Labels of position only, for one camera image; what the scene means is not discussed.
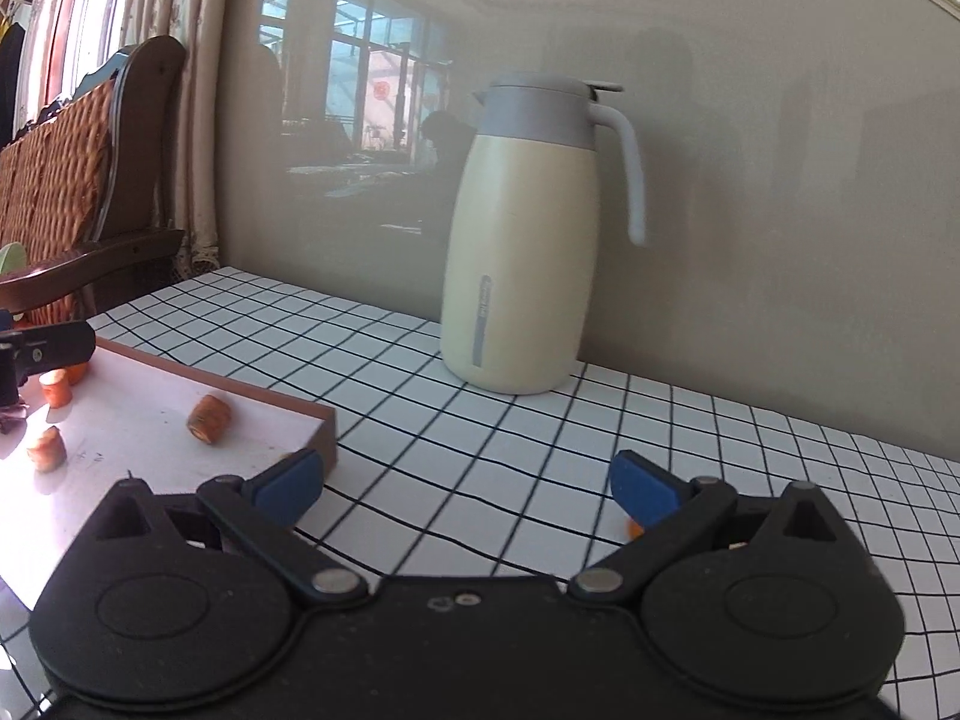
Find brown rimmed white tray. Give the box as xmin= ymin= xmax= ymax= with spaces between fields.
xmin=2 ymin=340 xmax=337 ymax=610

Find cream grey thermos jug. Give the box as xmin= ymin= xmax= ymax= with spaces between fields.
xmin=441 ymin=71 xmax=646 ymax=395

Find near orange on table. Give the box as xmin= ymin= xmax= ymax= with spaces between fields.
xmin=626 ymin=518 xmax=644 ymax=539

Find dark hanging coat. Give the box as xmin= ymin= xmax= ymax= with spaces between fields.
xmin=0 ymin=23 xmax=26 ymax=146

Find dark wooden chair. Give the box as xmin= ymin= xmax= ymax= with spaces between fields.
xmin=2 ymin=36 xmax=185 ymax=325

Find beige floral curtain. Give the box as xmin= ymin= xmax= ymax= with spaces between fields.
xmin=14 ymin=0 xmax=226 ymax=278

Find carrot chunk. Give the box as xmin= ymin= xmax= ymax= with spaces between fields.
xmin=26 ymin=426 xmax=68 ymax=475
xmin=37 ymin=369 xmax=73 ymax=410
xmin=187 ymin=394 xmax=233 ymax=445

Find orange in tray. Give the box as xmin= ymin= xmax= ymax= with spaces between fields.
xmin=65 ymin=362 xmax=89 ymax=387

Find woven orange chair cushion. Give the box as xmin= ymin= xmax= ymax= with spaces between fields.
xmin=0 ymin=78 xmax=119 ymax=329

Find dark walnut in tray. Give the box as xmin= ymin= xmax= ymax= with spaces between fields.
xmin=0 ymin=401 xmax=29 ymax=434

